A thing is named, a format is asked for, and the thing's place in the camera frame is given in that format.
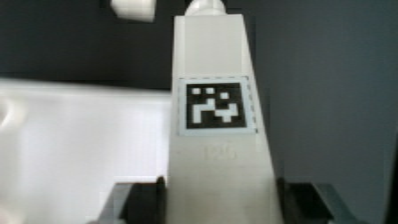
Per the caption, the white desk top tray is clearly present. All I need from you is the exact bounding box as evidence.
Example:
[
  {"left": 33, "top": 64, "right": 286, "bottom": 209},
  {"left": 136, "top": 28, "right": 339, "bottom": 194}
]
[{"left": 0, "top": 78, "right": 170, "bottom": 224}]

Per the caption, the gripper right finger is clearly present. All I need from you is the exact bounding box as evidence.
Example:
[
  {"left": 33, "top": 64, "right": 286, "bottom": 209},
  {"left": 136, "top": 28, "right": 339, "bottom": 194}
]
[{"left": 277, "top": 178, "right": 367, "bottom": 224}]

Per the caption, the white leg with marker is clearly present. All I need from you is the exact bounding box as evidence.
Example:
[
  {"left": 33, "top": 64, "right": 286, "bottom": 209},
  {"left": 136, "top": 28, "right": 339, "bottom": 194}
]
[{"left": 167, "top": 0, "right": 282, "bottom": 224}]

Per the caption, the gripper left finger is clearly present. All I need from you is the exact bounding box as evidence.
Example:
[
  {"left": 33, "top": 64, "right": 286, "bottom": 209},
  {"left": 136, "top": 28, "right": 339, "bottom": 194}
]
[{"left": 87, "top": 177, "right": 167, "bottom": 224}]

